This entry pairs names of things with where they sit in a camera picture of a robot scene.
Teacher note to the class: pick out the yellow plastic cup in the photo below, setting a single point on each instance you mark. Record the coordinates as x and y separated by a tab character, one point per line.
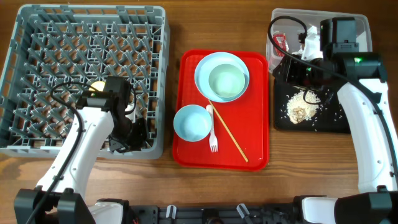
97	86

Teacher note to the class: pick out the green bowl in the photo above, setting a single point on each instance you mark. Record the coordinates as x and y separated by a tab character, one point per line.
226	80

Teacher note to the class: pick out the red snack wrapper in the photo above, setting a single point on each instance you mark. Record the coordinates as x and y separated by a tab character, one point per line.
281	41

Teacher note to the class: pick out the black plastic tray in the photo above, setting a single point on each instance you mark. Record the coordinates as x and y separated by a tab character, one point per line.
329	117

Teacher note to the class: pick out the grey plastic dishwasher rack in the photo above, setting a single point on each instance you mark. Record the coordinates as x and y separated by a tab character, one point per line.
57	50

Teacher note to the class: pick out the clear plastic waste bin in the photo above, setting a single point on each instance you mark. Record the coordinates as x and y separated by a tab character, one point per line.
292	29

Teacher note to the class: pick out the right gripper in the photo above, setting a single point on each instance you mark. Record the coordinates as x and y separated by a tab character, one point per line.
289	73

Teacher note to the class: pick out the rice food scraps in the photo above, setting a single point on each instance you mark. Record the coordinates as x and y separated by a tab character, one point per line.
299	110

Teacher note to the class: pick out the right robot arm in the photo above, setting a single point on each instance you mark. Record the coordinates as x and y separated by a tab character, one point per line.
360	82

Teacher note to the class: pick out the wooden chopstick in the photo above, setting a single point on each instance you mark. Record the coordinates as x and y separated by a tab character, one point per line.
229	132

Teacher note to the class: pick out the red plastic serving tray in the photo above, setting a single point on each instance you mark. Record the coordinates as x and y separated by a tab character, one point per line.
247	118

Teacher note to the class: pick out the white plastic fork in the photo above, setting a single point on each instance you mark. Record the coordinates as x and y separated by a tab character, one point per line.
212	139

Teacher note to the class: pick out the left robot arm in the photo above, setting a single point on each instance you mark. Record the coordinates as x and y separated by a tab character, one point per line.
58	196

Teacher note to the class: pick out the light blue small bowl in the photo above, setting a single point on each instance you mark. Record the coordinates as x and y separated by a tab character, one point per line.
192	123

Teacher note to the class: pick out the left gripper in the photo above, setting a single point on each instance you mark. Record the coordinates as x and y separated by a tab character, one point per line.
140	142

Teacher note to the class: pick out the light blue dinner plate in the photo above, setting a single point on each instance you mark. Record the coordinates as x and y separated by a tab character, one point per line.
207	64

